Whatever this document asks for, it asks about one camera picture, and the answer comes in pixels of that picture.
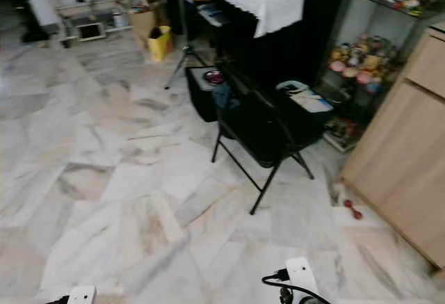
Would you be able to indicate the white framed tablet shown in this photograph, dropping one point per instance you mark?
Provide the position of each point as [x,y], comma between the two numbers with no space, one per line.
[90,31]

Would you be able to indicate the yellow paper bag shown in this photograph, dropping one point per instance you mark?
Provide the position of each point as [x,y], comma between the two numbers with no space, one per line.
[160,43]

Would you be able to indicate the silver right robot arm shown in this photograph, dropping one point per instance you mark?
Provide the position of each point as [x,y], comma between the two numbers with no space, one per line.
[293,298]

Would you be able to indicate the brown cardboard box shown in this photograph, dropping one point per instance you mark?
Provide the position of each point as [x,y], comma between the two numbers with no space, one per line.
[142,23]

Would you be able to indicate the black tripod stand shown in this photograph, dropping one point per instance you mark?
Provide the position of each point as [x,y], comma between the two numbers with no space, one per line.
[183,33]

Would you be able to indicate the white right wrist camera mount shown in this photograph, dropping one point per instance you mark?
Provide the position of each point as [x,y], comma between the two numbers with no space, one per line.
[302,275]

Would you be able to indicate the black upright piano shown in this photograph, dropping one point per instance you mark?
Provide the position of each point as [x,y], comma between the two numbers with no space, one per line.
[299,46]

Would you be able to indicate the light wooden cabinet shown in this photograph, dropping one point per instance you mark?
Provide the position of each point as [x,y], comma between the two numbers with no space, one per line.
[403,161]

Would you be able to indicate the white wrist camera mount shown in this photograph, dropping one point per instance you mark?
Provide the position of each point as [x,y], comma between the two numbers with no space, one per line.
[81,296]
[302,275]

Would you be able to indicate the black storage box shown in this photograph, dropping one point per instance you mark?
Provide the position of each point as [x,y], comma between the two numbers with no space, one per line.
[199,97]

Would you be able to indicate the black folding chair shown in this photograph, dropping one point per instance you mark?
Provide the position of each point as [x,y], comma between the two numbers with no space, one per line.
[259,124]

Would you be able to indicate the small red dumbbell toy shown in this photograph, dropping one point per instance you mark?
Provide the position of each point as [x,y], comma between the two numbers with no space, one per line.
[352,209]

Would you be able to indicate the white and blue bag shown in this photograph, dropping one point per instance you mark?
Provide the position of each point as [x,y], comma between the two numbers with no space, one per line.
[304,98]

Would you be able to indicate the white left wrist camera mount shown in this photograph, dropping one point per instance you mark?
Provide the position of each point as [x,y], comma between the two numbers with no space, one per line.
[81,296]

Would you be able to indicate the glass shelf with figurines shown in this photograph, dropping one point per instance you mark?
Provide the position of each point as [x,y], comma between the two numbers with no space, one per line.
[365,64]

